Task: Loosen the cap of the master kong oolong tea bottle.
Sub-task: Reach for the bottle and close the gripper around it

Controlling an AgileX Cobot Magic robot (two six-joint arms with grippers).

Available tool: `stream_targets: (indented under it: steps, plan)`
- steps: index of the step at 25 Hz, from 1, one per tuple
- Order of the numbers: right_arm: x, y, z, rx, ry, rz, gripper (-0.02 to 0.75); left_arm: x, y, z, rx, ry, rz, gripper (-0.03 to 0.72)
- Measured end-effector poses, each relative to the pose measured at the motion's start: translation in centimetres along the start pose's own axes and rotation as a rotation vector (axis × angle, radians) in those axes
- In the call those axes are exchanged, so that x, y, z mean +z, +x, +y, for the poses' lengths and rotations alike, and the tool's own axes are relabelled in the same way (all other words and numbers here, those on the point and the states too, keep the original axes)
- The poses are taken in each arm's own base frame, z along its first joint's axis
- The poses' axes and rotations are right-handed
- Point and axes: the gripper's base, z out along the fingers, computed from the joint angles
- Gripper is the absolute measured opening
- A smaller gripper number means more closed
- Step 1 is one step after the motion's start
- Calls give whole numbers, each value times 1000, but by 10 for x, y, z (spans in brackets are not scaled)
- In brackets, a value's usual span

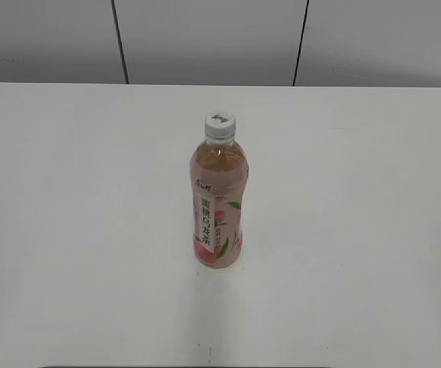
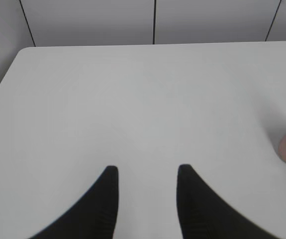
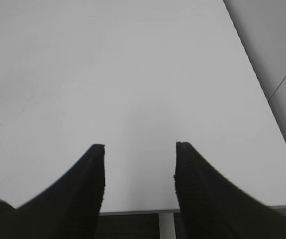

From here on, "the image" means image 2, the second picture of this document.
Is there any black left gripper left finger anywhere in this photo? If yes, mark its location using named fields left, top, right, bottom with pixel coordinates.
left=33, top=166, right=119, bottom=239

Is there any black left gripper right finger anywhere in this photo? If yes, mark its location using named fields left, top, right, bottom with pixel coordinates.
left=177, top=164, right=275, bottom=239

